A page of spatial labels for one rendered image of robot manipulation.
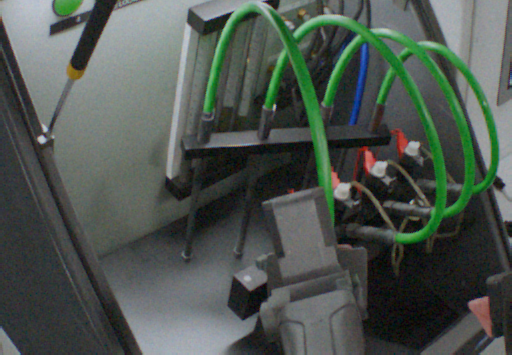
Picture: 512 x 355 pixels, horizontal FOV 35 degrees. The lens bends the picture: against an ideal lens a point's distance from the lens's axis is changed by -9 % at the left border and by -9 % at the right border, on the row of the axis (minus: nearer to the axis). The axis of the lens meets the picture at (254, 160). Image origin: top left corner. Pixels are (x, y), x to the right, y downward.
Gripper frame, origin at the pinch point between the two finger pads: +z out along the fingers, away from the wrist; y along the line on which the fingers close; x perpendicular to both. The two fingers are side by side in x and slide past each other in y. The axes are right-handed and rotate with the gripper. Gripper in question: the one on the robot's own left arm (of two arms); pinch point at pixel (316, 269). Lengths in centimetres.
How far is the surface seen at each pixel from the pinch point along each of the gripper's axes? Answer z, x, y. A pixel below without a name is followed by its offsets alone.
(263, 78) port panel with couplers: 47, -25, 7
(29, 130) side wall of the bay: -6.7, -17.0, 30.6
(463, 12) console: 31, -33, -25
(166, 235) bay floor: 52, 1, 25
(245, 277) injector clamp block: 28.7, 5.0, 10.2
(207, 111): 26.4, -18.9, 14.1
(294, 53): -4.4, -23.4, 1.3
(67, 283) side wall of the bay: -2.8, 0.7, 28.4
